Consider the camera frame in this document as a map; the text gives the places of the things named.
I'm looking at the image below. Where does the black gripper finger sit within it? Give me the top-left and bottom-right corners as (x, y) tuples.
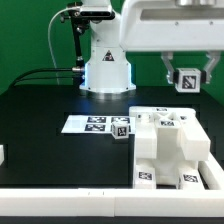
(203, 51), (221, 84)
(161, 51), (175, 84)

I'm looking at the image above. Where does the white L-shaped wall fence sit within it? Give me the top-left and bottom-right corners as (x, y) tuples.
(0, 157), (224, 217)

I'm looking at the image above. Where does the white marker base plate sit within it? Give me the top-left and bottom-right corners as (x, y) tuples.
(62, 115), (135, 134)

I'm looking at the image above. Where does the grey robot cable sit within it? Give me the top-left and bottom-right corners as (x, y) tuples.
(47, 5), (82, 86)

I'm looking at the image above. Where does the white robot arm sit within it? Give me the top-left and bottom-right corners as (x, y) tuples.
(61, 0), (224, 98)

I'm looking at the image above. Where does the white chair seat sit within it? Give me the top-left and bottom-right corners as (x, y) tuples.
(134, 120), (198, 186)

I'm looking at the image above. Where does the black table cable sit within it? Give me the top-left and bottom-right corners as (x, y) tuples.
(8, 67), (84, 91)

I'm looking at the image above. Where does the white piece at left edge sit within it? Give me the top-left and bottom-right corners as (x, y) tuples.
(0, 145), (4, 166)

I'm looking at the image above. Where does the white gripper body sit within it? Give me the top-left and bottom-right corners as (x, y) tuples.
(119, 0), (224, 52)

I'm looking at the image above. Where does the white marker cube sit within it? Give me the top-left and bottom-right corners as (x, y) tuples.
(112, 122), (129, 139)
(174, 68), (201, 93)

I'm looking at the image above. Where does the white chair back frame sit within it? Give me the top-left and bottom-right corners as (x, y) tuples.
(129, 106), (211, 161)

